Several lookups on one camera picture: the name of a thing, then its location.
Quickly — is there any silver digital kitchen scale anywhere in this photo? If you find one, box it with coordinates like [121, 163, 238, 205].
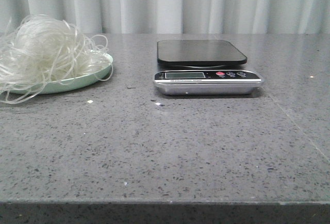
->
[154, 39, 263, 95]

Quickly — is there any white translucent vermicelli bundle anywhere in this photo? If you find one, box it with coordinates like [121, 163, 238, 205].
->
[1, 15, 109, 104]

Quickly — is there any white pleated curtain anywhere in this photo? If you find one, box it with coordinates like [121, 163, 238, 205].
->
[1, 0, 329, 34]

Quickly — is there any pale green round plate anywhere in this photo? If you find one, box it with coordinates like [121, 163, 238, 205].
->
[5, 52, 114, 95]

